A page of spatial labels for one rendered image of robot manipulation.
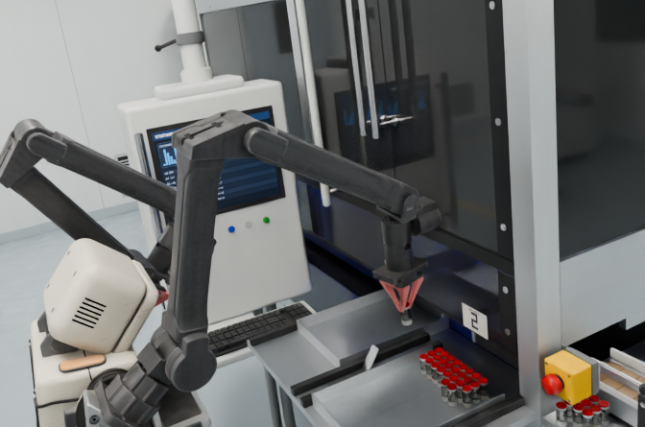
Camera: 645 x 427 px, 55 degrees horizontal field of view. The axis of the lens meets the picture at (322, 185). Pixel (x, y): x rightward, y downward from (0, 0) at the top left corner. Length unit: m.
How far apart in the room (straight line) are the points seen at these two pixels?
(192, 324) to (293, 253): 1.14
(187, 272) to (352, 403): 0.65
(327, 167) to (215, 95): 0.94
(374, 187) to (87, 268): 0.52
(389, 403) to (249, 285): 0.79
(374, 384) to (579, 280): 0.53
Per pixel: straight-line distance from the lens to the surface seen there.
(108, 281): 1.13
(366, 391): 1.53
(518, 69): 1.19
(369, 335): 1.74
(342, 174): 1.06
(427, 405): 1.47
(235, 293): 2.10
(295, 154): 0.99
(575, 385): 1.33
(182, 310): 1.01
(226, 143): 0.91
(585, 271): 1.39
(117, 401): 1.06
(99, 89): 6.45
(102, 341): 1.16
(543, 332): 1.36
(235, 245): 2.04
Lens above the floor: 1.76
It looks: 16 degrees down
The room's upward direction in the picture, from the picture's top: 8 degrees counter-clockwise
